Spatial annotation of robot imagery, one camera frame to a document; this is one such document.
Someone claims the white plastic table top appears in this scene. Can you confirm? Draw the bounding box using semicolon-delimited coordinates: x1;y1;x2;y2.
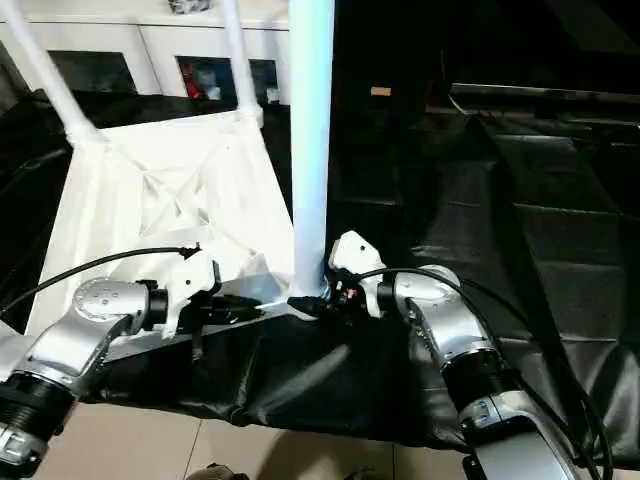
25;108;337;363

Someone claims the white plastic table leg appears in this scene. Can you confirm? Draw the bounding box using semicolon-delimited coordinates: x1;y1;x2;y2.
0;0;103;143
221;0;265;125
287;0;337;301

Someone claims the dark robot left foot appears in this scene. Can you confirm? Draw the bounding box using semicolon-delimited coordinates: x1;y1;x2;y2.
184;462;253;480

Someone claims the black work mat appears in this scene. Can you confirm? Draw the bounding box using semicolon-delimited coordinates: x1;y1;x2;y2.
0;90;640;471

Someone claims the white glass-door cabinet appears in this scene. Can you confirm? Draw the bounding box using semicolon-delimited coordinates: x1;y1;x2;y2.
0;0;296;106

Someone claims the black side table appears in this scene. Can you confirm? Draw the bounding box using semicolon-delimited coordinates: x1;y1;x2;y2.
448;80;640;116

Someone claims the small grey bundle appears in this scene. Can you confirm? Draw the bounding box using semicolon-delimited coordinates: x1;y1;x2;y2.
168;0;217;15

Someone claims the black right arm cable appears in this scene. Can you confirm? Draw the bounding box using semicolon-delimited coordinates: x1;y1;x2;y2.
356;265;613;471

